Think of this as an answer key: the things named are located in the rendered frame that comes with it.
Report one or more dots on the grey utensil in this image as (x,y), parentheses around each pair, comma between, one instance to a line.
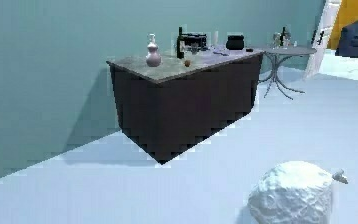
(221,52)

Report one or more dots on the black pot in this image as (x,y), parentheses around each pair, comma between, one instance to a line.
(235,42)

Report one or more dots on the pink gourd vase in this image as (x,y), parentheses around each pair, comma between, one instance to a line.
(153,55)

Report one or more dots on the white crumpled bin bag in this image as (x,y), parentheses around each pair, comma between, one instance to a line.
(292,195)

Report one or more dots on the small brown round fruit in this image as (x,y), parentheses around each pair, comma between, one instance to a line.
(187,63)

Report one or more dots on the white room door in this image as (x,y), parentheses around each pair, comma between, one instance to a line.
(322,40)

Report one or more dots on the dark wine bottle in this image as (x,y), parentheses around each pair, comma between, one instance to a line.
(180,45)

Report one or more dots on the small dark bottle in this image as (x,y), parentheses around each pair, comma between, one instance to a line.
(282,36)

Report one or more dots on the clear drinking glass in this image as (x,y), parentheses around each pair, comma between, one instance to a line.
(194,48)

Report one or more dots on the small black flat object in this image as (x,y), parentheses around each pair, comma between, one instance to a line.
(249,50)

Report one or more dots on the grey round side table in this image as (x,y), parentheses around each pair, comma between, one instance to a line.
(280,58)

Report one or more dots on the dark brown counter cabinet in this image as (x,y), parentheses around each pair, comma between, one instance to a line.
(180,106)

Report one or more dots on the black toaster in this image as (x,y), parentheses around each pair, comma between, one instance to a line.
(195,40)

